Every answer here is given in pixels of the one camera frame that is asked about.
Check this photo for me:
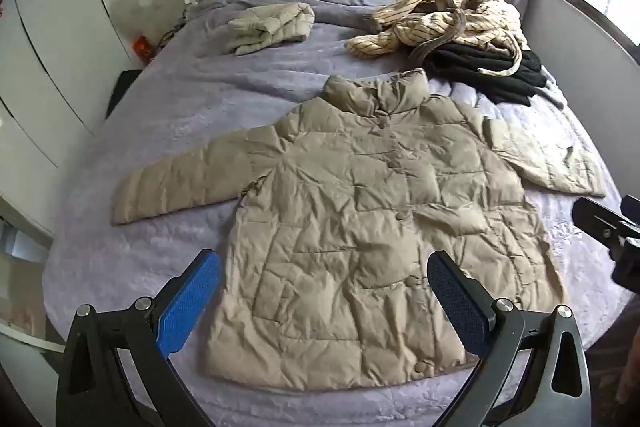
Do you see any cream striped garment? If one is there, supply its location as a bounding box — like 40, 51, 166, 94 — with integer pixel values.
346, 0, 531, 80

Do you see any red packet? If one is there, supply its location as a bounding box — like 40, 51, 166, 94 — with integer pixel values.
134, 36, 155, 63

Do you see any purple bed blanket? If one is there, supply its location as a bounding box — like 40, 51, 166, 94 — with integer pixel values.
42, 0, 631, 427

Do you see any folded beige puffer jacket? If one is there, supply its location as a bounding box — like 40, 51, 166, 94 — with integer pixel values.
227, 3, 316, 56

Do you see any black garment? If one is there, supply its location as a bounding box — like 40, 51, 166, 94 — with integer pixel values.
407, 41, 549, 106

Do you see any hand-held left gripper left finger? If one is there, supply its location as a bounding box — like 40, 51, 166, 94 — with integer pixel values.
56, 249, 223, 427

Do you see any large beige puffer jacket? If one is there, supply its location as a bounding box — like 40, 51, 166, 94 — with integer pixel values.
110, 68, 609, 393

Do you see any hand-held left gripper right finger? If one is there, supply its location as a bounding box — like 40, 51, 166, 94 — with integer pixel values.
427, 249, 592, 427

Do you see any white standing fan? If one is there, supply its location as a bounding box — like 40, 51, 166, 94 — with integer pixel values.
111, 0, 169, 54

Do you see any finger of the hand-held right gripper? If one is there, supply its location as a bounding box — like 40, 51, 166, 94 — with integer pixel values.
572, 194, 640, 250

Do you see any black bedside object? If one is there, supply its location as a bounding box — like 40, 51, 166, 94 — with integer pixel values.
105, 69, 144, 120

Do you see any white wardrobe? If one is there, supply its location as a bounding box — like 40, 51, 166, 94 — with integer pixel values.
0, 0, 137, 168

